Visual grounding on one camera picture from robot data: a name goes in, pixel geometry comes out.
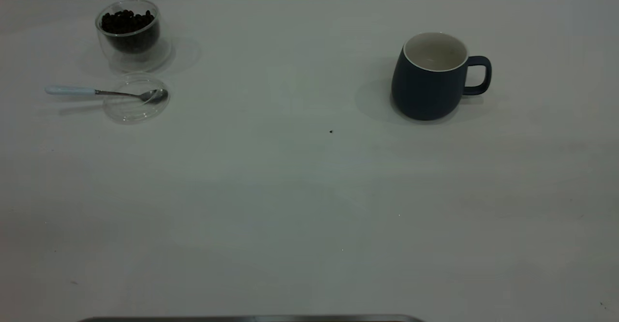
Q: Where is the clear glass lid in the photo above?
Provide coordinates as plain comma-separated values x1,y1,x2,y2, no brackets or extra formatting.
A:
102,73,170,124

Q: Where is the dark coffee beans heap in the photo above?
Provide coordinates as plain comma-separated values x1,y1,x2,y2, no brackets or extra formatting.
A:
101,9,161,54

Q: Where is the double-walled glass cup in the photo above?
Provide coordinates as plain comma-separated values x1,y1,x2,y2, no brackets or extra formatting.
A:
95,0,173,74

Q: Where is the white-handled metal spoon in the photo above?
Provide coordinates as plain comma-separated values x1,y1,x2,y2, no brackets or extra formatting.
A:
45,86,169,104

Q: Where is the dark blue ceramic mug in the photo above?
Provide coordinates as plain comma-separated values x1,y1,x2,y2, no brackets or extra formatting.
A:
391,32,492,121

